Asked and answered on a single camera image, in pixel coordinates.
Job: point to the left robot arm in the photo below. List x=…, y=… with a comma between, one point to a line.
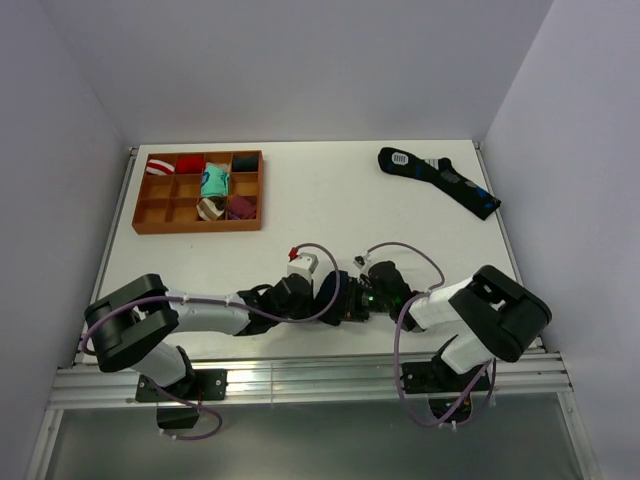
x=127, y=328

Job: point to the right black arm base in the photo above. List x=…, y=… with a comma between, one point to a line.
x=435, y=377

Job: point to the teal sock roll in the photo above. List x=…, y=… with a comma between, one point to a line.
x=214, y=182

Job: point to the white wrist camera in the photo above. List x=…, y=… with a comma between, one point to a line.
x=302, y=264
x=363, y=263

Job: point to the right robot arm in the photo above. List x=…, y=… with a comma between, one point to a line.
x=499, y=317

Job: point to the brown wooden organizer tray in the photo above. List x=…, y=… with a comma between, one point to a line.
x=167, y=204

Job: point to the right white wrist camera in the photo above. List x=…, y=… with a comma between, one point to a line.
x=363, y=263

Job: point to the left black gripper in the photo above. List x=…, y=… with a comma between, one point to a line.
x=307, y=309

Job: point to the dark navy sock roll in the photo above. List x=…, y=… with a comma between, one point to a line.
x=245, y=163

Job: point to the aluminium table frame rail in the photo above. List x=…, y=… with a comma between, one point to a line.
x=360, y=378

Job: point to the red white striped sock roll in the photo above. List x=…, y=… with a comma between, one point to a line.
x=159, y=167

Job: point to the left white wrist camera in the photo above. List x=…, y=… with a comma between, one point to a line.
x=302, y=264

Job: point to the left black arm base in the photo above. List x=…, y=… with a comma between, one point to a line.
x=203, y=385

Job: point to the black blue patterned sock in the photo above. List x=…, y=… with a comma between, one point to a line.
x=441, y=174

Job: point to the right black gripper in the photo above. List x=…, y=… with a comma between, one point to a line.
x=352, y=310

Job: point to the purple sock roll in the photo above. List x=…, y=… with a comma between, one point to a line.
x=241, y=207

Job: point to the brown white sock roll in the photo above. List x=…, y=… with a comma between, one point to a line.
x=211, y=208

